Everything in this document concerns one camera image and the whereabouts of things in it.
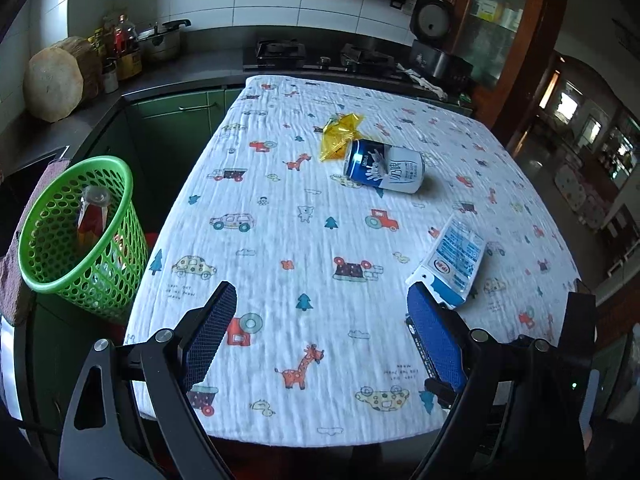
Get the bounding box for blue white milk carton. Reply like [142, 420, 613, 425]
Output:
[406, 214, 486, 310]

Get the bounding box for wooden glass cabinet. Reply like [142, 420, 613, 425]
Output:
[448, 0, 567, 142]

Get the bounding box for black gas stove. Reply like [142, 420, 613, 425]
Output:
[242, 40, 406, 80]

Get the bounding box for green perforated plastic basket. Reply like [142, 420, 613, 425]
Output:
[18, 156, 149, 324]

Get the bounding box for blue white milk beer can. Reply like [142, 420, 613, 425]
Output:
[343, 139, 424, 194]

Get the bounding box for pink dish cloth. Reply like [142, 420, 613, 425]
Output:
[0, 156, 72, 326]

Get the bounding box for green cabinet doors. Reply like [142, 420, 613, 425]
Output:
[74, 87, 241, 233]

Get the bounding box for dark sauce bottle yellow label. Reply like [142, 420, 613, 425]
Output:
[114, 13, 142, 80]

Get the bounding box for gold red drink bottle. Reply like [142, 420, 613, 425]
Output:
[76, 185, 118, 258]

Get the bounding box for white printed tablecloth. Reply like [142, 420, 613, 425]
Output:
[126, 75, 578, 448]

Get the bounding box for yellow plastic wrapper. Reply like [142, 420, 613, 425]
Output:
[320, 113, 363, 162]

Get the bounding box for round wooden chopping block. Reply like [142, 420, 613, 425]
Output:
[23, 36, 102, 124]

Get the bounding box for steel pot with black handle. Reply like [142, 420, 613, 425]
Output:
[138, 18, 192, 62]

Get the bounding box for black rice cooker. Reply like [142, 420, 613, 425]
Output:
[409, 0, 472, 82]

